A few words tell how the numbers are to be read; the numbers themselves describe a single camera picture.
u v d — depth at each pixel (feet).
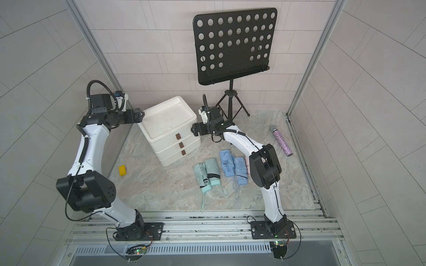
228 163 2.94
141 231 2.15
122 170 2.90
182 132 2.66
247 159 2.99
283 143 3.25
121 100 2.25
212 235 2.32
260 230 2.35
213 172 2.84
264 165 1.69
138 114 2.35
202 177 2.77
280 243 2.25
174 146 2.74
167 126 2.66
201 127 2.58
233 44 2.26
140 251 2.15
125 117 2.30
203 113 2.63
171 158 2.87
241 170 2.84
